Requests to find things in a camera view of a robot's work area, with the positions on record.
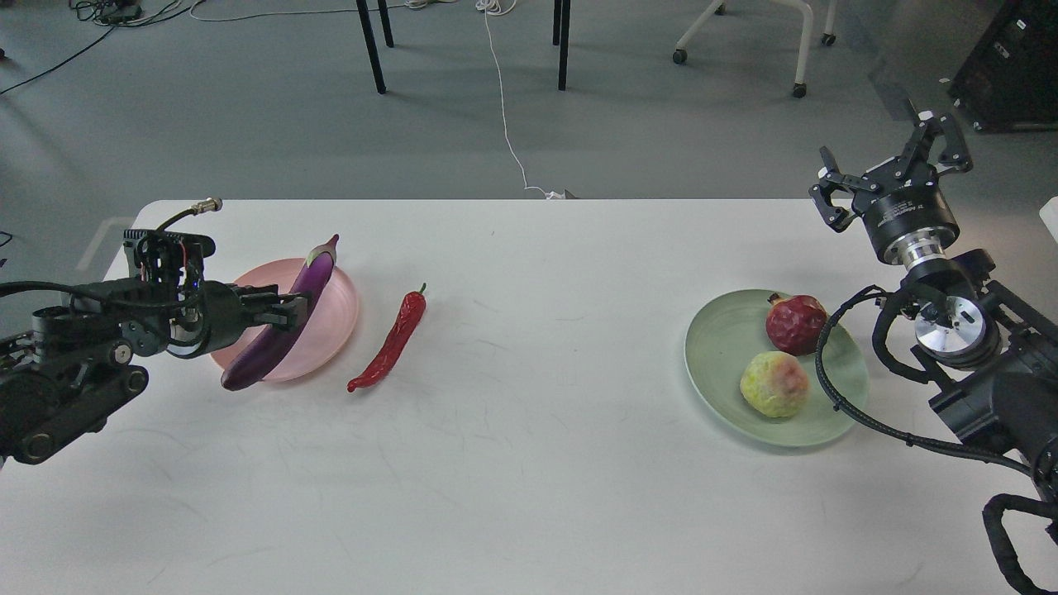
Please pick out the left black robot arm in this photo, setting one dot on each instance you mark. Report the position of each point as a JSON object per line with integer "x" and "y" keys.
{"x": 74, "y": 368}

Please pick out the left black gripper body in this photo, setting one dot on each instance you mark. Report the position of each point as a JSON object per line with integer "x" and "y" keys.
{"x": 214, "y": 322}

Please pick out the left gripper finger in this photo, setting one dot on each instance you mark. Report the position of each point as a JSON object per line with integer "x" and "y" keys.
{"x": 251, "y": 293}
{"x": 282, "y": 318}

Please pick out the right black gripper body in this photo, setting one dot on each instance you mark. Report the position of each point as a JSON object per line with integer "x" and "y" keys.
{"x": 904, "y": 209}

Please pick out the pink plate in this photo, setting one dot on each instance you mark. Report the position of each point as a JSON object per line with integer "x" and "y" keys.
{"x": 330, "y": 327}

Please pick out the yellow green apple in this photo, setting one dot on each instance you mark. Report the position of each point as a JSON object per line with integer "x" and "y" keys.
{"x": 775, "y": 384}

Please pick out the black table leg left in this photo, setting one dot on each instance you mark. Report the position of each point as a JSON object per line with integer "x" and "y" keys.
{"x": 371, "y": 44}

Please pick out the black equipment case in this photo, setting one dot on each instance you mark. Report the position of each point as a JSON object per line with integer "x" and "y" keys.
{"x": 1008, "y": 82}

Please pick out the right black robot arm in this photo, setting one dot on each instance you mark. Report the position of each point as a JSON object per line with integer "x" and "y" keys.
{"x": 992, "y": 357}

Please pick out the red pomegranate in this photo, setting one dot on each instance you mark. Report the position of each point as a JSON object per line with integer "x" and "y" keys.
{"x": 794, "y": 323}

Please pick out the red chili pepper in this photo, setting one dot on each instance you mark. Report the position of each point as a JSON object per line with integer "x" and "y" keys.
{"x": 412, "y": 309}

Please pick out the purple eggplant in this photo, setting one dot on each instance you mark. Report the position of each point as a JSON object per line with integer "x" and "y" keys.
{"x": 269, "y": 348}

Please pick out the black table leg right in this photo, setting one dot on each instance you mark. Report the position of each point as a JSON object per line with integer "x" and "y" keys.
{"x": 560, "y": 37}

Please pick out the black table leg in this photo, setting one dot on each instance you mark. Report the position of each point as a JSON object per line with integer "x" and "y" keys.
{"x": 560, "y": 37}
{"x": 371, "y": 44}

